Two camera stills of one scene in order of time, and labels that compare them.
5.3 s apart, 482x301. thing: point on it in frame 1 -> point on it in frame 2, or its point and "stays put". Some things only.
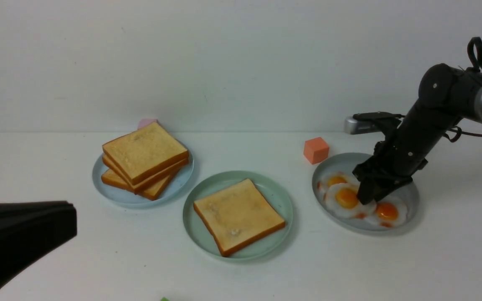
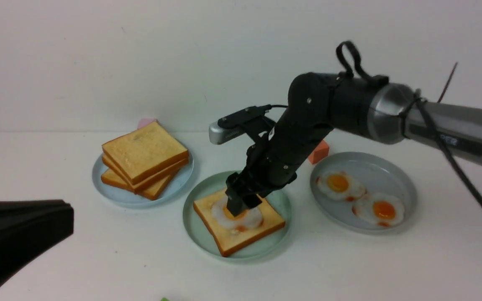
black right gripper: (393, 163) -> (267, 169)
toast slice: (145, 152) stays put
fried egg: (390, 213) stays put
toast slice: (237, 216) stays put
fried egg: (342, 200) -> (247, 219)
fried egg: (325, 182) stays put
